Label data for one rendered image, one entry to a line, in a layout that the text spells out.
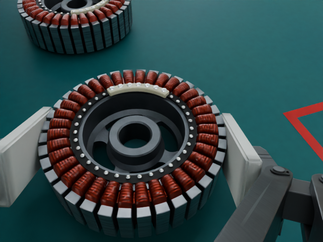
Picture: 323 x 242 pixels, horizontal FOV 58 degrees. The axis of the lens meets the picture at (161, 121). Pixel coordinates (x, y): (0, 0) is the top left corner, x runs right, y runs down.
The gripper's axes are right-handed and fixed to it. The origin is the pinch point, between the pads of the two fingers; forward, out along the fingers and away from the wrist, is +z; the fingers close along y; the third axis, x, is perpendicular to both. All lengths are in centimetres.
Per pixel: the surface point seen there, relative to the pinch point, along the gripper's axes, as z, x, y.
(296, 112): 6.3, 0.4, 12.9
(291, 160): 2.2, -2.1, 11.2
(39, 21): 11.2, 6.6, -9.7
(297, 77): 10.1, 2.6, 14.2
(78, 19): 11.3, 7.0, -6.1
